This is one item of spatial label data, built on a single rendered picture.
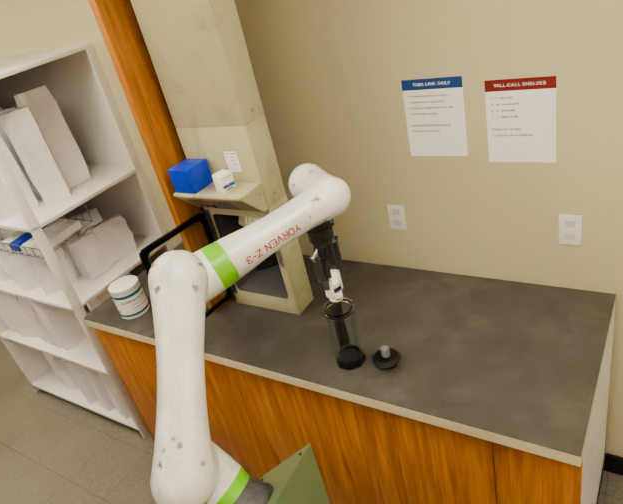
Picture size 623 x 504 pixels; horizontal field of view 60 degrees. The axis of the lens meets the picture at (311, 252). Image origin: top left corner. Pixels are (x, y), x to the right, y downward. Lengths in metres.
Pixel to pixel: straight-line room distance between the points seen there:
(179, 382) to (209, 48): 1.05
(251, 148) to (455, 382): 0.98
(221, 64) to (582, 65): 1.05
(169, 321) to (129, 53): 1.10
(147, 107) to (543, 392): 1.55
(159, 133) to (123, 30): 0.35
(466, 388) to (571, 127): 0.85
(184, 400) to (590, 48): 1.41
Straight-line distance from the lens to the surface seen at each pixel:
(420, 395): 1.73
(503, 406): 1.69
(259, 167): 1.85
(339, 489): 2.34
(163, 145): 2.05
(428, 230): 2.17
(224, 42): 1.76
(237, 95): 1.78
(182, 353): 1.14
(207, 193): 1.91
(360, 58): 2.01
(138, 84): 2.00
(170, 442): 1.15
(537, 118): 1.87
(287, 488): 1.30
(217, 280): 1.31
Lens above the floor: 2.18
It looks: 29 degrees down
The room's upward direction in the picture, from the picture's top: 14 degrees counter-clockwise
